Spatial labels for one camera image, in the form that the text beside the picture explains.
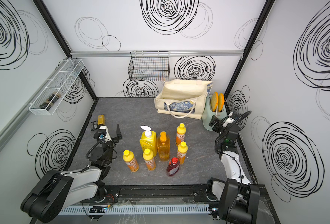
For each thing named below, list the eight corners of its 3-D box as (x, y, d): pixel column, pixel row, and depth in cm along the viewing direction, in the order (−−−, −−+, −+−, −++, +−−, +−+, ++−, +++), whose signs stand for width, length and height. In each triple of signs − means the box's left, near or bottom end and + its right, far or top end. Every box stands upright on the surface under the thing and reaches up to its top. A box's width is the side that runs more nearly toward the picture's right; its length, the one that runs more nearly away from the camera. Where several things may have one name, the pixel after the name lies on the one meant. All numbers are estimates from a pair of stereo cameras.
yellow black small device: (98, 126, 102) (97, 123, 100) (99, 117, 107) (97, 115, 105) (105, 124, 103) (103, 122, 101) (105, 116, 108) (103, 113, 106)
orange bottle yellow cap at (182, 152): (179, 168, 84) (182, 153, 66) (175, 160, 88) (177, 143, 70) (185, 166, 86) (190, 150, 67) (181, 157, 89) (185, 140, 71)
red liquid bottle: (169, 178, 81) (170, 168, 66) (166, 173, 83) (166, 162, 68) (177, 172, 83) (180, 161, 68) (174, 167, 85) (175, 155, 70)
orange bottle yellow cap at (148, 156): (146, 168, 84) (141, 153, 66) (151, 163, 86) (147, 147, 68) (151, 173, 83) (147, 158, 65) (156, 168, 85) (153, 152, 67)
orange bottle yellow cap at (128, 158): (130, 171, 83) (120, 156, 65) (133, 165, 86) (124, 149, 68) (137, 173, 83) (129, 158, 65) (139, 166, 85) (132, 150, 67)
